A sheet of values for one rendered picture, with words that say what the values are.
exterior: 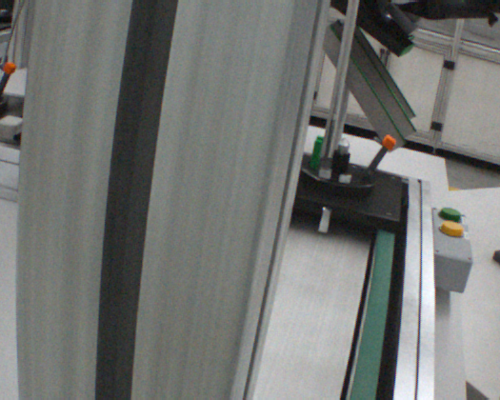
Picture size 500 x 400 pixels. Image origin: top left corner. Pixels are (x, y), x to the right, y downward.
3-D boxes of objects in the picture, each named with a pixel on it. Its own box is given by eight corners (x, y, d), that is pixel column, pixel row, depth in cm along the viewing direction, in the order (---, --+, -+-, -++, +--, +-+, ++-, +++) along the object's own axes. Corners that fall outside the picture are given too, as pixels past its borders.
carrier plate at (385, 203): (400, 187, 141) (402, 176, 141) (396, 232, 119) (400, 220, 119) (280, 158, 145) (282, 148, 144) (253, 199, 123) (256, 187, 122)
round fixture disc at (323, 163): (376, 179, 137) (378, 169, 136) (372, 204, 124) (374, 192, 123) (303, 161, 139) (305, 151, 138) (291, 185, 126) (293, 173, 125)
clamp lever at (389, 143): (373, 173, 130) (396, 140, 127) (372, 177, 129) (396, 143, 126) (356, 163, 130) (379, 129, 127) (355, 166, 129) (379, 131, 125)
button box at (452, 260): (458, 245, 132) (467, 213, 130) (463, 294, 113) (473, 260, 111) (423, 236, 133) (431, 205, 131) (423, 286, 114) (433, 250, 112)
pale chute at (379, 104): (400, 140, 159) (416, 130, 157) (389, 153, 148) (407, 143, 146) (331, 32, 158) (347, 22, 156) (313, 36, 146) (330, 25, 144)
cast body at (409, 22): (410, 35, 159) (432, 16, 156) (408, 36, 155) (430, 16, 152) (386, 8, 159) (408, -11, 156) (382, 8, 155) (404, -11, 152)
